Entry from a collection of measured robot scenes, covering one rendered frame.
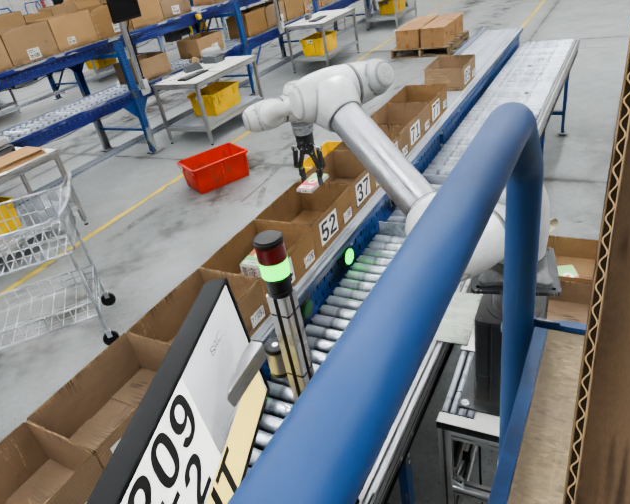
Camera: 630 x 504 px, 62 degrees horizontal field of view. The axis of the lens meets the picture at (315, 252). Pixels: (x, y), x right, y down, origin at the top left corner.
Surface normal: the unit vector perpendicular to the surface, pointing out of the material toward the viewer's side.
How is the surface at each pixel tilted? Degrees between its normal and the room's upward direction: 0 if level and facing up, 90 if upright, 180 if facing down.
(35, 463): 89
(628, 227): 57
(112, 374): 90
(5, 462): 90
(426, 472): 0
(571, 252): 89
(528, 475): 0
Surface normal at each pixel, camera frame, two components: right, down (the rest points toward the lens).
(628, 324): -0.48, -0.02
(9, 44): 0.86, 0.14
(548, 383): -0.16, -0.84
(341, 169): -0.46, 0.53
